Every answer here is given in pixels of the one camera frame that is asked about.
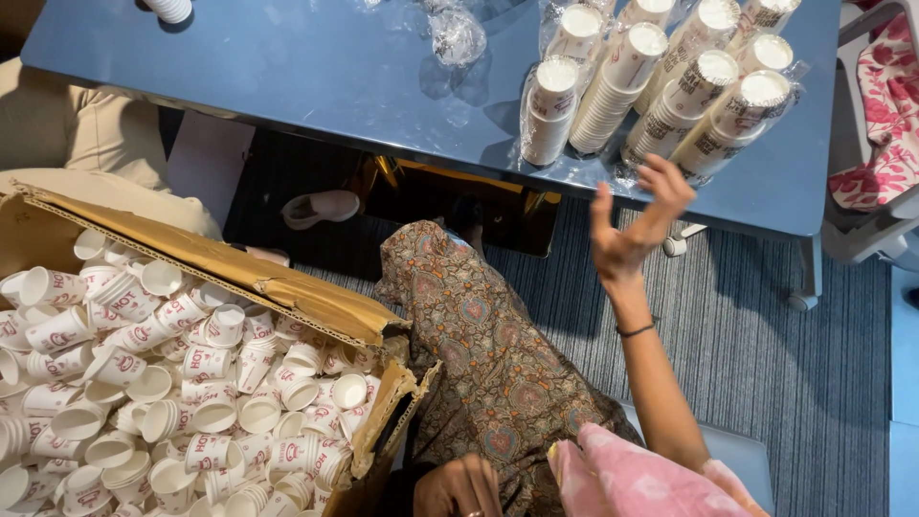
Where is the person's right hand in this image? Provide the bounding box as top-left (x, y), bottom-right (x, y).
top-left (590, 153), bottom-right (697, 292)

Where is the heap of loose paper cups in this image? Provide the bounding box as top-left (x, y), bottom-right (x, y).
top-left (0, 228), bottom-right (383, 517)

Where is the person's left hand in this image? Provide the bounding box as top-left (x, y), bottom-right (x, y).
top-left (413, 453), bottom-right (505, 517)

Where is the brown cardboard box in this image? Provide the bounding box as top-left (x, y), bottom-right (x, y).
top-left (0, 180), bottom-right (443, 517)

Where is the grey chair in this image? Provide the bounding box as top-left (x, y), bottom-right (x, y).
top-left (820, 0), bottom-right (919, 272)

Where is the pink floral cloth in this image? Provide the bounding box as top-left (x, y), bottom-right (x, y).
top-left (828, 10), bottom-right (919, 213)

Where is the person's pink scarf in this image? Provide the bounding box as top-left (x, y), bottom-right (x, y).
top-left (547, 422), bottom-right (771, 517)

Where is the table leg with caster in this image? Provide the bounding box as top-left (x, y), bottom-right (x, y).
top-left (787, 233), bottom-right (824, 313)

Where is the grey stool seat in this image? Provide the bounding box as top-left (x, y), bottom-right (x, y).
top-left (619, 399), bottom-right (776, 515)

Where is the person's patterned brown dress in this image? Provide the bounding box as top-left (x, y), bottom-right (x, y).
top-left (373, 220), bottom-right (644, 517)

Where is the group of wrapped cup stacks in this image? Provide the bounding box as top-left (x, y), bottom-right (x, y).
top-left (518, 0), bottom-right (811, 189)

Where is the unwrapped white cup stack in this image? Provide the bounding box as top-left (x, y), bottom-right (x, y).
top-left (144, 0), bottom-right (194, 25)

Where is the crumpled clear plastic wrap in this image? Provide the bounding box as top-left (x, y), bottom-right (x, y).
top-left (428, 6), bottom-right (489, 70)

